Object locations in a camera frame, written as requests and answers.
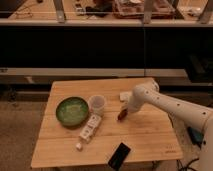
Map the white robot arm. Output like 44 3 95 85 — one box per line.
118 81 213 171

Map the white sponge block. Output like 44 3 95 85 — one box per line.
120 92 131 101

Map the clear plastic cup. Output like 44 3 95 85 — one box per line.
88 95 106 116

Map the wooden table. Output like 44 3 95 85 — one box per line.
31 78 183 168

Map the green bowl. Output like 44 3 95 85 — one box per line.
56 97 89 127

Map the black smartphone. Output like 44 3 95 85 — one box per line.
108 143 131 171

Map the small white cube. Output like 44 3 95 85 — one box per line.
76 143 83 151

